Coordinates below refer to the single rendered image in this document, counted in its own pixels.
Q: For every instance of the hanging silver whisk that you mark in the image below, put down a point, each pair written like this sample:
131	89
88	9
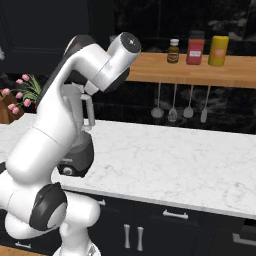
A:
172	114

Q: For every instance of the dark upper cupboard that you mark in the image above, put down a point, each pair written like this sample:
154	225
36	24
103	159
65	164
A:
36	30

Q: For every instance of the hanging silver ladle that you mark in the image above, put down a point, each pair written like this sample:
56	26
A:
157	112

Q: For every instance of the dark cupboard door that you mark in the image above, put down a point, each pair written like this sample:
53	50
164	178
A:
113	236
170	241

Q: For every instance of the small brown bottle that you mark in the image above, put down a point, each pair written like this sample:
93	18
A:
173	53

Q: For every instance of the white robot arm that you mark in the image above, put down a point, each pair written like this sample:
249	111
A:
50	143

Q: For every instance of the red jar with label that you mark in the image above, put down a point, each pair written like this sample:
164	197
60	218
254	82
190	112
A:
195	50

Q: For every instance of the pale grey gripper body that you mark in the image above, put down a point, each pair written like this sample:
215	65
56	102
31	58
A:
72	90

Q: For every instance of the wooden wall shelf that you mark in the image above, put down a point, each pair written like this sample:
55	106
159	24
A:
186	73

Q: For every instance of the yellow canister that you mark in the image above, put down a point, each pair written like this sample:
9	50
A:
218	50

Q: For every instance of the pink flower plant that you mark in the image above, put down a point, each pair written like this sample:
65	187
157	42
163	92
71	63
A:
30	91

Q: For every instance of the grey blender with clear jar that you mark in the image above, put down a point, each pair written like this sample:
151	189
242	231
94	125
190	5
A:
79	156

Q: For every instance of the hanging silver spatula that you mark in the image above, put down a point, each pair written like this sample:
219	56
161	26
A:
204	114

